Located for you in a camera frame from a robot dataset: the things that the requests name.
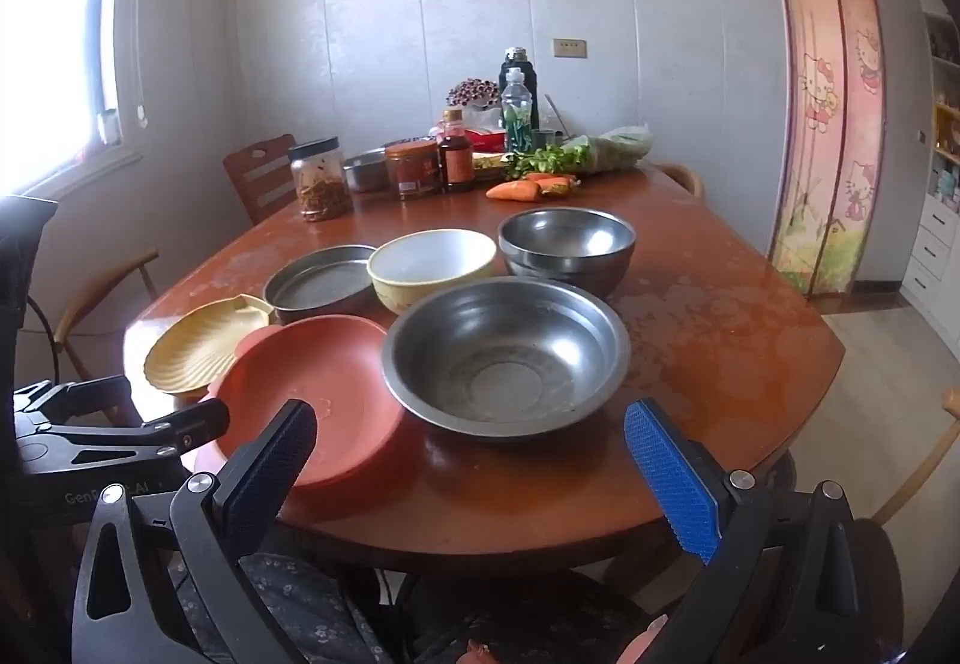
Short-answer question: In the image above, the rear carrot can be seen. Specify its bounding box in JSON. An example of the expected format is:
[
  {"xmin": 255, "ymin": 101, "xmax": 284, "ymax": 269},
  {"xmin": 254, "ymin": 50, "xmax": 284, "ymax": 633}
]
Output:
[{"xmin": 524, "ymin": 172, "xmax": 579, "ymax": 196}]

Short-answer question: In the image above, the dotted bouquet decoration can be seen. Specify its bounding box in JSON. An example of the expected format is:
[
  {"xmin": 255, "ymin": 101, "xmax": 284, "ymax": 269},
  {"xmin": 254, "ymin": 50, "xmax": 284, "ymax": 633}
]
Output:
[{"xmin": 446, "ymin": 77, "xmax": 500, "ymax": 110}]

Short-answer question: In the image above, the red plastic bear plate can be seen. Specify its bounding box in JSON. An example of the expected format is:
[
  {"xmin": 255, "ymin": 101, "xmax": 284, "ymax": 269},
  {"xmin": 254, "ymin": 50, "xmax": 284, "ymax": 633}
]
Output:
[{"xmin": 210, "ymin": 315, "xmax": 404, "ymax": 488}]

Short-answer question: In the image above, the white drawer cabinet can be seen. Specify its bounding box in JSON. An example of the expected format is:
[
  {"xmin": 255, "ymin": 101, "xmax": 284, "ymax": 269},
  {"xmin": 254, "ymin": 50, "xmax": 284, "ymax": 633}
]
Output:
[{"xmin": 901, "ymin": 13, "xmax": 960, "ymax": 357}]

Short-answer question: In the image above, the window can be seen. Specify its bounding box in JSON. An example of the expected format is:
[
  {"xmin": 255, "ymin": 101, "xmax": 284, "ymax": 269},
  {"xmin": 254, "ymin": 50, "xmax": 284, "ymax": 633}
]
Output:
[{"xmin": 2, "ymin": 0, "xmax": 122, "ymax": 194}]

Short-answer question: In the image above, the hello kitty door curtain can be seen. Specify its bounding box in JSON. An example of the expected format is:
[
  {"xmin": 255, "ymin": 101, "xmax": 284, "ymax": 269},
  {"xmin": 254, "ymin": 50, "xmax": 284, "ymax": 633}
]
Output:
[{"xmin": 770, "ymin": 0, "xmax": 885, "ymax": 297}]

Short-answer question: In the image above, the black thermos bottle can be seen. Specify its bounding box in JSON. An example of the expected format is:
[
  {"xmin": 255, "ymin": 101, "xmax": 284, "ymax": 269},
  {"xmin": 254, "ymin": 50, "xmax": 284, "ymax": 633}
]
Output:
[{"xmin": 498, "ymin": 47, "xmax": 539, "ymax": 128}]

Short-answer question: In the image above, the large steel basin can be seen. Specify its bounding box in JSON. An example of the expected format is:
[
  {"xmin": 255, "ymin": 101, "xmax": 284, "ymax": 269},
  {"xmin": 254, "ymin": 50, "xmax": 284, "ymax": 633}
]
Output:
[{"xmin": 382, "ymin": 276, "xmax": 631, "ymax": 441}]

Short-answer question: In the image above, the wall socket plate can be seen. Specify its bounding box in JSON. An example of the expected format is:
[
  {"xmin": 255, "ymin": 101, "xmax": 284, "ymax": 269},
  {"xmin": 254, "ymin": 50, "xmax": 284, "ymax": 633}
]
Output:
[{"xmin": 551, "ymin": 38, "xmax": 587, "ymax": 59}]

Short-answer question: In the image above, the clear jar black lid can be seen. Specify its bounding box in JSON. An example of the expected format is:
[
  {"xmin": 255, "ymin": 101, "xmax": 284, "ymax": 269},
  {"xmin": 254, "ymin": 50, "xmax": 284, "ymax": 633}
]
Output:
[{"xmin": 288, "ymin": 136, "xmax": 353, "ymax": 222}]

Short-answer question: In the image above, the bag of green vegetables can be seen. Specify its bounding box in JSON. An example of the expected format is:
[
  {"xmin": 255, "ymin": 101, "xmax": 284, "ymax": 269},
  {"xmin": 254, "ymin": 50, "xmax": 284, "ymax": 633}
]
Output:
[{"xmin": 505, "ymin": 125, "xmax": 654, "ymax": 178}]

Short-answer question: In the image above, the curved back wooden chair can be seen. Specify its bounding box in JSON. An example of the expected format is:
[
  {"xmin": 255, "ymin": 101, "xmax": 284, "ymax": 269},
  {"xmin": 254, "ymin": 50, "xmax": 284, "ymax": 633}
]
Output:
[{"xmin": 52, "ymin": 248, "xmax": 160, "ymax": 380}]

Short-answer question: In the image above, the carrot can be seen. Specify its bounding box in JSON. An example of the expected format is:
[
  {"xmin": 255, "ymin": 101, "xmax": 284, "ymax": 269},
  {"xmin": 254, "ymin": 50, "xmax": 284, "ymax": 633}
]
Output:
[
  {"xmin": 485, "ymin": 180, "xmax": 540, "ymax": 203},
  {"xmin": 524, "ymin": 172, "xmax": 579, "ymax": 196}
]

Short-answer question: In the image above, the red slatted wooden chair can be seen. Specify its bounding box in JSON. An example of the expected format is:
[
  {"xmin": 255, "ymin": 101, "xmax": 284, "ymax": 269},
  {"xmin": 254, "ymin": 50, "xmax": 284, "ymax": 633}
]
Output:
[{"xmin": 223, "ymin": 134, "xmax": 296, "ymax": 226}]

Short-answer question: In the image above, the far wooden chair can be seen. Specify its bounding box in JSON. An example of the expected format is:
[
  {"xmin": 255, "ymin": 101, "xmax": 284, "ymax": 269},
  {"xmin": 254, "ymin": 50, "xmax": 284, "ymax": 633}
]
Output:
[{"xmin": 658, "ymin": 162, "xmax": 706, "ymax": 199}]

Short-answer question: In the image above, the dark sauce bottle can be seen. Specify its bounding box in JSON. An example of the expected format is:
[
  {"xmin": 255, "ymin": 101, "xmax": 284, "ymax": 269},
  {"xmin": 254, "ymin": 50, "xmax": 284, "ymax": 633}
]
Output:
[{"xmin": 438, "ymin": 107, "xmax": 475, "ymax": 191}]

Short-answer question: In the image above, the yellow white ceramic bowl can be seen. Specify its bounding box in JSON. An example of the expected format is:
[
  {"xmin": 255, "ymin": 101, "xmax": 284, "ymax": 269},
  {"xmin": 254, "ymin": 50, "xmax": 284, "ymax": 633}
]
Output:
[{"xmin": 366, "ymin": 229, "xmax": 498, "ymax": 315}]

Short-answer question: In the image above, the black cable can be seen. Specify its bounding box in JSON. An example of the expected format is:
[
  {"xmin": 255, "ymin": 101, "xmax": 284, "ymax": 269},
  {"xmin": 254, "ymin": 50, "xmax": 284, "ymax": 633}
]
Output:
[{"xmin": 24, "ymin": 295, "xmax": 62, "ymax": 385}]

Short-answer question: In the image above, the front carrot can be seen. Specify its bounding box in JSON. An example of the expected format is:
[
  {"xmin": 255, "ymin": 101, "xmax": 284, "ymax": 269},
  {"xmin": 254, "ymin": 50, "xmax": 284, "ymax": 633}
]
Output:
[{"xmin": 485, "ymin": 180, "xmax": 540, "ymax": 203}]

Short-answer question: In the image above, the small steel bowl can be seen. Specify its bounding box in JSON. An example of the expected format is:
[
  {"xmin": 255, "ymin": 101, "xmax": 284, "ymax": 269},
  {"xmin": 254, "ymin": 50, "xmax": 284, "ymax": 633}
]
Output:
[{"xmin": 498, "ymin": 208, "xmax": 636, "ymax": 299}]

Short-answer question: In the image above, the steel pan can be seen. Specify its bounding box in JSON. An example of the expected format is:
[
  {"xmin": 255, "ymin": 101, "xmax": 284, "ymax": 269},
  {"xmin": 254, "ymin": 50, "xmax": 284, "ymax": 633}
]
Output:
[{"xmin": 263, "ymin": 245, "xmax": 376, "ymax": 325}]

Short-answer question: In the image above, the red snack package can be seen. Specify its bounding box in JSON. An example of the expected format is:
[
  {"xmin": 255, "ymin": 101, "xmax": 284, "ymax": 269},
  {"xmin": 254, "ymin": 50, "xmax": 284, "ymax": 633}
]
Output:
[{"xmin": 467, "ymin": 130, "xmax": 505, "ymax": 154}]

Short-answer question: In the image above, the steel bowl at back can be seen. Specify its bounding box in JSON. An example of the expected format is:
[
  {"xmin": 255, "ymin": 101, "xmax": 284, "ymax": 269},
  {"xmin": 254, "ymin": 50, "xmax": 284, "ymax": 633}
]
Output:
[{"xmin": 343, "ymin": 148, "xmax": 391, "ymax": 194}]

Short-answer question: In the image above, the red lidded sauce jar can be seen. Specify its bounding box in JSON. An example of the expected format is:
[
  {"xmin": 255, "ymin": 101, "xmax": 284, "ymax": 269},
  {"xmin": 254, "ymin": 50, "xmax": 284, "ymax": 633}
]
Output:
[{"xmin": 384, "ymin": 139, "xmax": 441, "ymax": 199}]

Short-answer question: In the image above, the clear plastic bottle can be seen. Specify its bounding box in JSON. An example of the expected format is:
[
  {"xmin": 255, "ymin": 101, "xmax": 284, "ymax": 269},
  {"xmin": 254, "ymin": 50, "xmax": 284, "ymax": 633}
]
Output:
[{"xmin": 501, "ymin": 66, "xmax": 534, "ymax": 154}]

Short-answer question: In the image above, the yellow shell shaped plate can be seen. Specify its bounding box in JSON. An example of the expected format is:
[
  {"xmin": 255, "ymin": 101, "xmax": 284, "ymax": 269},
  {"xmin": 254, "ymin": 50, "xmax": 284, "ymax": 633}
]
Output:
[{"xmin": 143, "ymin": 293, "xmax": 274, "ymax": 398}]

